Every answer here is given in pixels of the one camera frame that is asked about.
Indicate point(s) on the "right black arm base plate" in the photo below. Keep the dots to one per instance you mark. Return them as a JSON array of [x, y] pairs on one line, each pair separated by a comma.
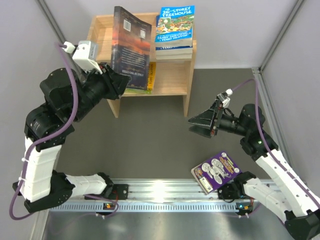
[[231, 192]]

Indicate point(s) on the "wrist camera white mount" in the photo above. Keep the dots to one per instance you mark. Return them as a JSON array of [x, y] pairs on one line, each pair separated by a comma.
[[84, 55], [224, 97]]

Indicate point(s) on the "blue 91-Storey Treehouse book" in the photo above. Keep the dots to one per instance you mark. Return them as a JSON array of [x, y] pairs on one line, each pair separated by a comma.
[[173, 50]]

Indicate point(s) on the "dark sunset cover book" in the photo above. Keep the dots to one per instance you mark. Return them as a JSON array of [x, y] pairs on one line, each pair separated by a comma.
[[131, 47]]

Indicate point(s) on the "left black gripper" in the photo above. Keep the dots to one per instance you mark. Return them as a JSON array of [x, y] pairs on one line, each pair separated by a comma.
[[115, 83]]

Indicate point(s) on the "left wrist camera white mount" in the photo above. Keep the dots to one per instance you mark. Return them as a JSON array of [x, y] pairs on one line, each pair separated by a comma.
[[84, 55]]

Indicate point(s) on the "slotted grey cable duct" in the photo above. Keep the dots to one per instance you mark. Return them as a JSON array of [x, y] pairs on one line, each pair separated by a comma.
[[144, 207]]

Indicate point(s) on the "lime green 65-Storey Treehouse book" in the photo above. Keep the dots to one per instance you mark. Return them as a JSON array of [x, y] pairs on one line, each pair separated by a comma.
[[137, 91]]

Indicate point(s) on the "yellow 130-Storey Treehouse book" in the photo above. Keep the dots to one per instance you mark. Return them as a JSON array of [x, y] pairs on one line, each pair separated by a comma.
[[151, 76]]

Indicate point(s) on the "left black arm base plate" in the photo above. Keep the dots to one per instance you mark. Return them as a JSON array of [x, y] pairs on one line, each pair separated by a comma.
[[115, 192]]

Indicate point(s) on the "wooden two-tier bookshelf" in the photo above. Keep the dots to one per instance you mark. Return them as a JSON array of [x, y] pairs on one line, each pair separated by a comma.
[[172, 77]]

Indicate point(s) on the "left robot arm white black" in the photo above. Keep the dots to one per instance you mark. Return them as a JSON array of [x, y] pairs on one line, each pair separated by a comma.
[[67, 100]]

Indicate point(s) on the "purple Treehouse book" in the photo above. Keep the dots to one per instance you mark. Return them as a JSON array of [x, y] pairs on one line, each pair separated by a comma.
[[215, 172]]

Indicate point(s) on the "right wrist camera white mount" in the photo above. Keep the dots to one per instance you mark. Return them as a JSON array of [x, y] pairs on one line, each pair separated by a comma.
[[224, 97]]

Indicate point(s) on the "blue 26-Storey Treehouse book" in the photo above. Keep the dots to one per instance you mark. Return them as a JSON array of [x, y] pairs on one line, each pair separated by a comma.
[[177, 11]]

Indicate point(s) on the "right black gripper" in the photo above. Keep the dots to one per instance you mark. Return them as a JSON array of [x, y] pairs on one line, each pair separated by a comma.
[[207, 118]]

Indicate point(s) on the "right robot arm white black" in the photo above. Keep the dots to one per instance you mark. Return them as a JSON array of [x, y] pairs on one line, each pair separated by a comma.
[[295, 205]]

